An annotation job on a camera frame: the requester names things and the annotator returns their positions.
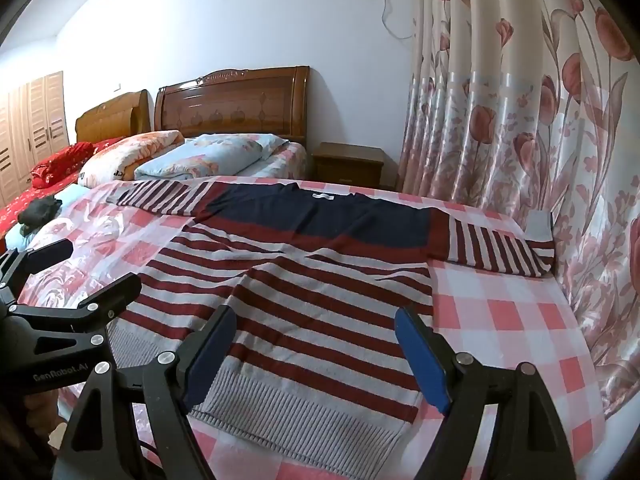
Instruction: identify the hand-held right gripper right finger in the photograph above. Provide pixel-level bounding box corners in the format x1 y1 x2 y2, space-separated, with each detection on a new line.
394 305 577 480

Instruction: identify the black cloth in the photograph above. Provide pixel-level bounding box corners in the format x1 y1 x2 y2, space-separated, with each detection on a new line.
17 196 63 226

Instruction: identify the striped knit sweater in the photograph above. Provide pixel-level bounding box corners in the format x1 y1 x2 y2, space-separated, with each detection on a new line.
106 180 557 448

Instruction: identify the person's left hand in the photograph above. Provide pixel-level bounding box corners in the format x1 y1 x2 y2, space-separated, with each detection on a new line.
20 390 60 436

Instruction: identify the orange floral quilt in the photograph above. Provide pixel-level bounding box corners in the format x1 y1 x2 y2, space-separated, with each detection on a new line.
77 130 185 184

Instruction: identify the wooden nightstand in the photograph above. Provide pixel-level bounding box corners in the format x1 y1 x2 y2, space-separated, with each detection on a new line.
311 142 386 190

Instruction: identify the large wooden headboard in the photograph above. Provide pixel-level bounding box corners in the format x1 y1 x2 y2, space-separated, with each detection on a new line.
153 65 311 143

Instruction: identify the floral tulip curtain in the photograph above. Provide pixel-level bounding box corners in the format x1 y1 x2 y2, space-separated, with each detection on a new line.
397 0 640 418

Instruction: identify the red bedsheet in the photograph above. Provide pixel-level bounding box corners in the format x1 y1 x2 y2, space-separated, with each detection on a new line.
0 136 126 251

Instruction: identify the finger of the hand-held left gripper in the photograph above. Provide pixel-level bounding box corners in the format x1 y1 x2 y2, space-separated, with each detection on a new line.
10 273 142 332
0 239 75 301

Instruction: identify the small wooden headboard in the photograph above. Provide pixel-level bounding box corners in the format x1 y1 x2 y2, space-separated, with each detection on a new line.
75 90 152 143

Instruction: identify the blue floral quilt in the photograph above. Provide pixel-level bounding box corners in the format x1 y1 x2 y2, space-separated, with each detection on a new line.
134 133 290 180

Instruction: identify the red pillow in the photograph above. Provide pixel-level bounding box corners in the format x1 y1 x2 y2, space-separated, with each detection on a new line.
31 142 96 188

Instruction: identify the pink checked bed blanket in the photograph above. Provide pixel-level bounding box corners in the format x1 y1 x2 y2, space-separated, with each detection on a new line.
15 175 608 480

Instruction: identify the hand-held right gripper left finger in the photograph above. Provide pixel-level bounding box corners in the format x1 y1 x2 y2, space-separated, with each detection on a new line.
52 305 237 480

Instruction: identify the light blue cloth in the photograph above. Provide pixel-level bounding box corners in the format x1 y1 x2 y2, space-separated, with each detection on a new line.
5 183 93 253

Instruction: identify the thin wall cable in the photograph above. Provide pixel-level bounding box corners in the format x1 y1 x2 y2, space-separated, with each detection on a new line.
380 0 416 41

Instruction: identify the light wooden wardrobe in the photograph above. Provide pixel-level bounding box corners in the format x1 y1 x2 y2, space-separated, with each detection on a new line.
0 71 71 208

